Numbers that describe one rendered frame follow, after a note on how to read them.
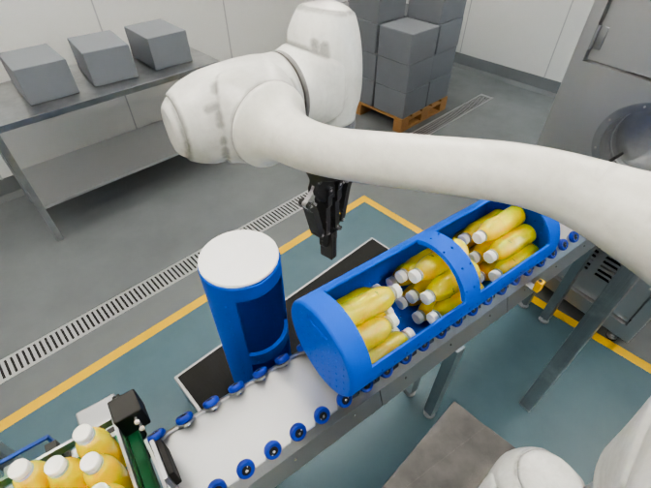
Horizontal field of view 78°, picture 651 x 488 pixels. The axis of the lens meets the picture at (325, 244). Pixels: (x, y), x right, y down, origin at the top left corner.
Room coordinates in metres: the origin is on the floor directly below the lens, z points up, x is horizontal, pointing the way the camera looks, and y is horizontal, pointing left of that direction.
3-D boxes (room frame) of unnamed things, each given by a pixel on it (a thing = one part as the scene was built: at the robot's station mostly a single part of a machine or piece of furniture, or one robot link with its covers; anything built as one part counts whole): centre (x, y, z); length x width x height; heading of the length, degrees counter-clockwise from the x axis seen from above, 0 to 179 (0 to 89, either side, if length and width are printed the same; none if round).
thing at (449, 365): (0.87, -0.52, 0.31); 0.06 x 0.06 x 0.63; 35
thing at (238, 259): (0.97, 0.30, 1.03); 0.28 x 0.28 x 0.01
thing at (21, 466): (0.28, 0.65, 1.09); 0.04 x 0.04 x 0.02
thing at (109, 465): (0.30, 0.50, 0.99); 0.07 x 0.07 x 0.19
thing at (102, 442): (0.36, 0.54, 0.99); 0.07 x 0.07 x 0.19
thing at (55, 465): (0.29, 0.57, 1.09); 0.04 x 0.04 x 0.02
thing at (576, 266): (1.44, -1.32, 0.31); 0.06 x 0.06 x 0.63; 35
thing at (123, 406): (0.46, 0.52, 0.95); 0.10 x 0.07 x 0.10; 35
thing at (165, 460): (0.32, 0.37, 0.99); 0.10 x 0.02 x 0.12; 35
